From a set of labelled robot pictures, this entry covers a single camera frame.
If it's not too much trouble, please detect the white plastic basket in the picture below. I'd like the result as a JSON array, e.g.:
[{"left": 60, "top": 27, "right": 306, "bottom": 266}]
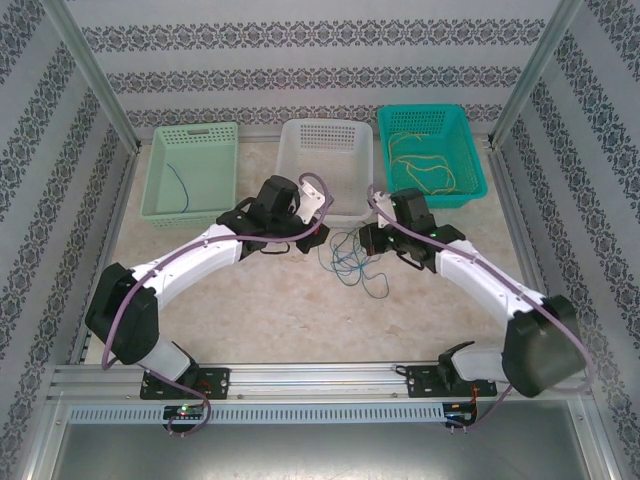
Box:
[{"left": 276, "top": 118, "right": 375, "bottom": 225}]

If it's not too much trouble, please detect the teal plastic basket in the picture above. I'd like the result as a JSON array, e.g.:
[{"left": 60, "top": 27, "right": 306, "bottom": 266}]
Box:
[{"left": 375, "top": 103, "right": 489, "bottom": 210}]

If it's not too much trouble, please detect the green cable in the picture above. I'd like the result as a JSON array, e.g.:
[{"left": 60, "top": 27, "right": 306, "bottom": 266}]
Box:
[{"left": 329, "top": 229, "right": 374, "bottom": 290}]

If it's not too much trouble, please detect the purple camera cable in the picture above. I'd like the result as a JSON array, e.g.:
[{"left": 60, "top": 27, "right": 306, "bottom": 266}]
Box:
[
  {"left": 367, "top": 183, "right": 595, "bottom": 435},
  {"left": 101, "top": 171, "right": 335, "bottom": 437}
]

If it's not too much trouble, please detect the light green plastic basket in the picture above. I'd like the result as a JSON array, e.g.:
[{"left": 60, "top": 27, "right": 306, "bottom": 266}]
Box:
[{"left": 139, "top": 123, "right": 240, "bottom": 230}]

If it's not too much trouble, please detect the aluminium frame post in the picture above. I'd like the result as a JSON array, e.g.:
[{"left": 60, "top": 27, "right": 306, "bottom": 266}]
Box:
[
  {"left": 39, "top": 0, "right": 143, "bottom": 152},
  {"left": 491, "top": 0, "right": 587, "bottom": 150}
]

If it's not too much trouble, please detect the grey metal base panel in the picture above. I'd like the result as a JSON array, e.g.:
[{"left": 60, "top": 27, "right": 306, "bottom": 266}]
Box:
[{"left": 19, "top": 399, "right": 616, "bottom": 480}]

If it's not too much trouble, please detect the small controller circuit board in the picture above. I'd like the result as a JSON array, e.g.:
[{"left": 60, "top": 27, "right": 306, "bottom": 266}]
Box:
[
  {"left": 444, "top": 401, "right": 480, "bottom": 427},
  {"left": 163, "top": 404, "right": 207, "bottom": 422}
]

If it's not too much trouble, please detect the slotted white cable duct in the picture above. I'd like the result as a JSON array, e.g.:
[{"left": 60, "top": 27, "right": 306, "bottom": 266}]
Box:
[{"left": 67, "top": 402, "right": 447, "bottom": 424}]

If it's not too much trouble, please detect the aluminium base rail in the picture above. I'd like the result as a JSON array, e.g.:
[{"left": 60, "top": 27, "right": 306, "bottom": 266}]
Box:
[{"left": 49, "top": 363, "right": 589, "bottom": 401}]

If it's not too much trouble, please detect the yellow cable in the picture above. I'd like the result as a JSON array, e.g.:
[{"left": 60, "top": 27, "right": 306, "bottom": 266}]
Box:
[{"left": 388, "top": 130, "right": 457, "bottom": 197}]

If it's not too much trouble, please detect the aluminium side rail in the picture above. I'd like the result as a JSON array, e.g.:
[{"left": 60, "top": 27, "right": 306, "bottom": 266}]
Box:
[
  {"left": 486, "top": 139, "right": 590, "bottom": 382},
  {"left": 69, "top": 144, "right": 145, "bottom": 369}
]

